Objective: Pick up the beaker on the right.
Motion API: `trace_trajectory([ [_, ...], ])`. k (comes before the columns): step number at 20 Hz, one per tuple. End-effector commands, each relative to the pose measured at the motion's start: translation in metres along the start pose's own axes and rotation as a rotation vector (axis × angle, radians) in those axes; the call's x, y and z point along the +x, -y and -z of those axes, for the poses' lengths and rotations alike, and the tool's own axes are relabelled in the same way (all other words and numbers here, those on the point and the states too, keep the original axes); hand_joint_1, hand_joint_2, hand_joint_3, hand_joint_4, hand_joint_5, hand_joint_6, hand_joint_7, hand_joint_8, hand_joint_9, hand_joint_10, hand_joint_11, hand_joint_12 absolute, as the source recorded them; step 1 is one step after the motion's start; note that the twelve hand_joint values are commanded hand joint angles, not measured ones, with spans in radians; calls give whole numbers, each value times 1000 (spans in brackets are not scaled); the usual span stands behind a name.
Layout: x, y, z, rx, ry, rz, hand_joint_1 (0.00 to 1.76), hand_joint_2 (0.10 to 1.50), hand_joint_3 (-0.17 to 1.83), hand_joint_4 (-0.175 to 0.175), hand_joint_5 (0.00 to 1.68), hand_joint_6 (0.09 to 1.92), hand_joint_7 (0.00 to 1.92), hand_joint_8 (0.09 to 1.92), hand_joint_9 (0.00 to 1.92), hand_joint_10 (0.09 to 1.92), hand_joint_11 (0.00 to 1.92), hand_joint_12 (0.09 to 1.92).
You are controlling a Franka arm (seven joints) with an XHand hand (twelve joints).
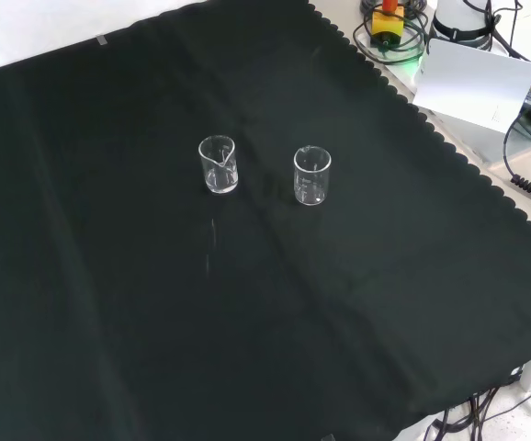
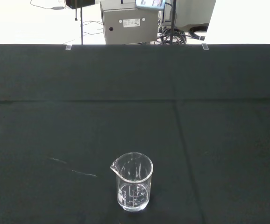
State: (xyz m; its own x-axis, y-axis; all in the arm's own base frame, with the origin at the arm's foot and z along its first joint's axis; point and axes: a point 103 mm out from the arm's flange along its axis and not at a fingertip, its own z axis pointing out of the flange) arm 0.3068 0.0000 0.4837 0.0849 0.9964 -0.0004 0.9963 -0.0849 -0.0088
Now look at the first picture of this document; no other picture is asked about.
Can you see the clear glass beaker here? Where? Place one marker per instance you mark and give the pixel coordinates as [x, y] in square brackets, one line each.
[210, 184]
[303, 195]

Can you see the black cloth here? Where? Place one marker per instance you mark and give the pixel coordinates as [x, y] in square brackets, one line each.
[109, 257]

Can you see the clear tape piece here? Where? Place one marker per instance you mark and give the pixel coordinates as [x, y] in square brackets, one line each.
[102, 40]
[328, 437]

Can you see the yellow stop button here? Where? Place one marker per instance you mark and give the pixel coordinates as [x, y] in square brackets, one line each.
[387, 23]

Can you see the pale board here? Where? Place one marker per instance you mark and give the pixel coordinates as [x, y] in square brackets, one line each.
[472, 82]

